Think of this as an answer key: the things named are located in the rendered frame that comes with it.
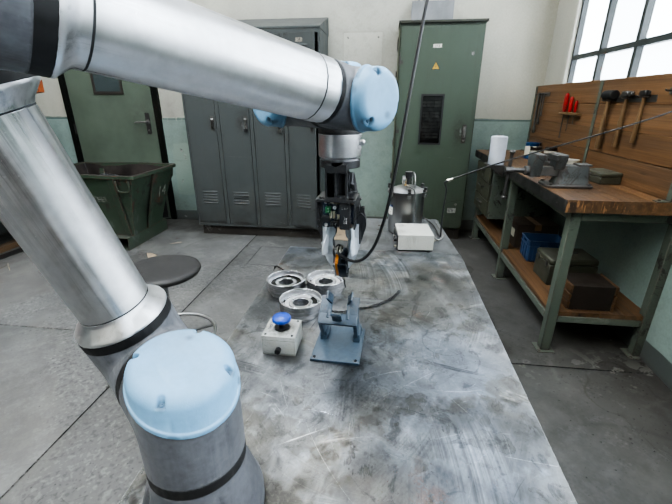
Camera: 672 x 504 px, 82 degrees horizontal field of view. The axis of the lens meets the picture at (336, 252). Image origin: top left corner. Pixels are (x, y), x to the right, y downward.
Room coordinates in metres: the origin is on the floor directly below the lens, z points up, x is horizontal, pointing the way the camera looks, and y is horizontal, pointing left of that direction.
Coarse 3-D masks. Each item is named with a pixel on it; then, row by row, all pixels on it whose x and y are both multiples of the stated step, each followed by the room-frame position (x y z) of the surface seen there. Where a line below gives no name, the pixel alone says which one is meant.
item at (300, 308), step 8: (304, 288) 0.89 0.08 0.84; (280, 296) 0.84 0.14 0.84; (288, 296) 0.87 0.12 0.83; (312, 296) 0.87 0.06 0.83; (320, 296) 0.84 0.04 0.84; (280, 304) 0.81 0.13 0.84; (296, 304) 0.85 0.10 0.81; (304, 304) 0.85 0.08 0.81; (320, 304) 0.82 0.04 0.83; (288, 312) 0.79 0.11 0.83; (296, 312) 0.78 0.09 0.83; (304, 312) 0.79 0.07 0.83; (312, 312) 0.79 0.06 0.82; (304, 320) 0.79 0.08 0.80
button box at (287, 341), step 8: (296, 320) 0.73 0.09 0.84; (272, 328) 0.69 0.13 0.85; (280, 328) 0.69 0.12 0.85; (288, 328) 0.69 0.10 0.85; (296, 328) 0.69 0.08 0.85; (264, 336) 0.67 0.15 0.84; (272, 336) 0.67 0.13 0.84; (280, 336) 0.66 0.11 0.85; (288, 336) 0.66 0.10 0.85; (296, 336) 0.68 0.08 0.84; (264, 344) 0.67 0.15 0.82; (272, 344) 0.66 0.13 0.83; (280, 344) 0.66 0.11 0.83; (288, 344) 0.66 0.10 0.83; (296, 344) 0.67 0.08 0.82; (264, 352) 0.67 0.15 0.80; (272, 352) 0.67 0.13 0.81; (280, 352) 0.66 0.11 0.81; (288, 352) 0.66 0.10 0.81; (296, 352) 0.67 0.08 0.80
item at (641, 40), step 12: (588, 0) 3.44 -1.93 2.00; (612, 0) 3.01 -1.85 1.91; (648, 0) 2.58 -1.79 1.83; (612, 12) 3.01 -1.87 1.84; (648, 12) 2.58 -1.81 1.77; (612, 24) 3.01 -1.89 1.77; (648, 24) 2.57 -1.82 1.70; (576, 36) 3.46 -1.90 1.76; (636, 36) 2.61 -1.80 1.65; (660, 36) 2.38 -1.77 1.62; (576, 48) 3.44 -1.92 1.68; (600, 48) 3.02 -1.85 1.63; (612, 48) 2.86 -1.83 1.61; (624, 48) 2.71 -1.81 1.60; (636, 48) 2.58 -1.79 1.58; (576, 60) 3.44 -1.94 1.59; (600, 60) 3.01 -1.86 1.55; (636, 60) 2.58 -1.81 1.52; (600, 72) 3.01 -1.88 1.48; (636, 72) 2.57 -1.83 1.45
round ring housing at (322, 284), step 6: (318, 270) 1.00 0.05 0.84; (324, 270) 1.00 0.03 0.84; (330, 270) 1.00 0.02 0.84; (312, 276) 0.98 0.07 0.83; (336, 276) 0.98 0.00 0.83; (318, 282) 0.95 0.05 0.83; (324, 282) 0.98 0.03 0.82; (330, 282) 0.97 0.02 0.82; (342, 282) 0.93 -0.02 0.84; (312, 288) 0.92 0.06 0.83; (318, 288) 0.91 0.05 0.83; (324, 288) 0.90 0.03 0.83; (330, 288) 0.91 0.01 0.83; (336, 288) 0.91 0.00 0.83; (342, 288) 0.93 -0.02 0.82; (324, 294) 0.90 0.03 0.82; (336, 294) 0.92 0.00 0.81
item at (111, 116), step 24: (72, 72) 4.43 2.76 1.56; (72, 96) 4.44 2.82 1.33; (96, 96) 4.41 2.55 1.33; (120, 96) 4.37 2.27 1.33; (144, 96) 4.34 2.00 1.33; (72, 120) 4.45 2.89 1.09; (96, 120) 4.42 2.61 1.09; (120, 120) 4.38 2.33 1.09; (144, 120) 4.35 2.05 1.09; (96, 144) 4.42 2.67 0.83; (120, 144) 4.39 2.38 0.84; (144, 144) 4.35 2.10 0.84; (168, 192) 4.32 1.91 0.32; (168, 216) 4.33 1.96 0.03
